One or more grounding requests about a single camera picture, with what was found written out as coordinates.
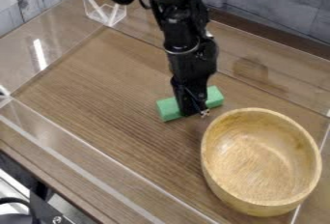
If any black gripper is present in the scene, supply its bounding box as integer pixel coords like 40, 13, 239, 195
164, 38, 217, 117

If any green rectangular block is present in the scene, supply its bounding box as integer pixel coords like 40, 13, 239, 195
155, 85, 225, 123

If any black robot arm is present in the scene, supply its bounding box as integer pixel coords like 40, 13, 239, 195
112, 0, 219, 116

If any wooden bowl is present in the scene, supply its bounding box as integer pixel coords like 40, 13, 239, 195
200, 107, 322, 217

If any black metal table clamp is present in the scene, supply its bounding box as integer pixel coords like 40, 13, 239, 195
29, 190, 84, 224

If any clear acrylic corner bracket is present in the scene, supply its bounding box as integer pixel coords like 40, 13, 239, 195
82, 0, 126, 27

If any black cable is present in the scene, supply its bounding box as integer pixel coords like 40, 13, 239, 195
0, 196, 40, 224

